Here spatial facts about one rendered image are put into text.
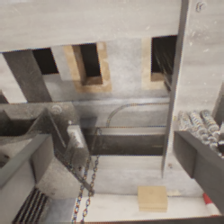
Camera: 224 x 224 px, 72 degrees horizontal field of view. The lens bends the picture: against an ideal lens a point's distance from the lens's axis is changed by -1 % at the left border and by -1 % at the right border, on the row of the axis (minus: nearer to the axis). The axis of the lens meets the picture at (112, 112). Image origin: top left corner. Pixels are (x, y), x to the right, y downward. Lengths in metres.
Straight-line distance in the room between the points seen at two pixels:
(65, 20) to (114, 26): 0.16
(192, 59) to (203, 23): 0.11
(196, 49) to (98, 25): 0.33
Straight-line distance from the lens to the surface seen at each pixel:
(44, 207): 0.95
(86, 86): 1.45
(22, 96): 0.83
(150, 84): 1.40
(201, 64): 0.65
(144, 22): 0.57
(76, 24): 0.59
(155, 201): 2.63
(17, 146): 0.65
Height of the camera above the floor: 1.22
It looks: 51 degrees down
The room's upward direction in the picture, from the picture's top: 171 degrees counter-clockwise
